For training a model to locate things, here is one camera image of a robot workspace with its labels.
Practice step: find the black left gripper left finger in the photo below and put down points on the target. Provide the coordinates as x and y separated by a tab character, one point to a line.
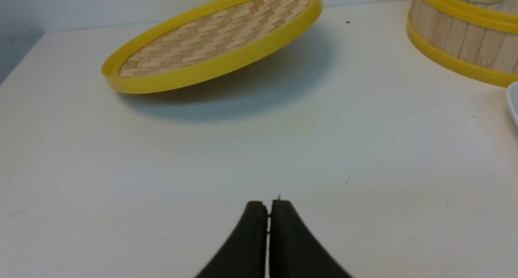
243	255

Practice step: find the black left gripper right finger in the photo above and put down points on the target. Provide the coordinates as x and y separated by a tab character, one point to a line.
294	251

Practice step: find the yellow rimmed bamboo steamer lid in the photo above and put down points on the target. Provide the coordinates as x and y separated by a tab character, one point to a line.
207	42

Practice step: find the yellow rimmed bamboo steamer basket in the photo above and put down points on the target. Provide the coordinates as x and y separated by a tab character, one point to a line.
479	41

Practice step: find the white square plate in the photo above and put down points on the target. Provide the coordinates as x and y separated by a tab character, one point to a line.
512	101

